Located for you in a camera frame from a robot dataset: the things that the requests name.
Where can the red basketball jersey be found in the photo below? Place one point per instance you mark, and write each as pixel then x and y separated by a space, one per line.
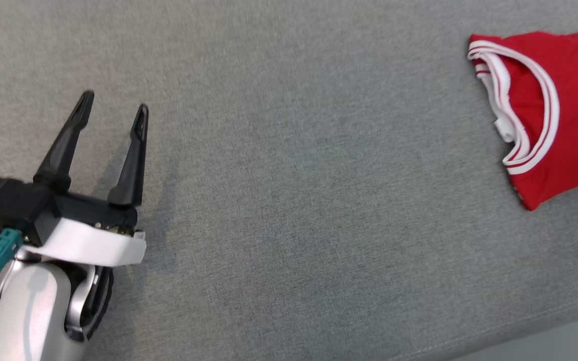
pixel 565 130

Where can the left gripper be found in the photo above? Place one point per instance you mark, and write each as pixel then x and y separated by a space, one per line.
pixel 88 240

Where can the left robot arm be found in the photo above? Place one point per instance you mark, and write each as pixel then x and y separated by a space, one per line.
pixel 28 316

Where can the grey fabric sofa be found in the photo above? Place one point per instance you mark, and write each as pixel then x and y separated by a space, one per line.
pixel 294 200

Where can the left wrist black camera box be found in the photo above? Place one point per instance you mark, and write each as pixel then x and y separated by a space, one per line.
pixel 8 208

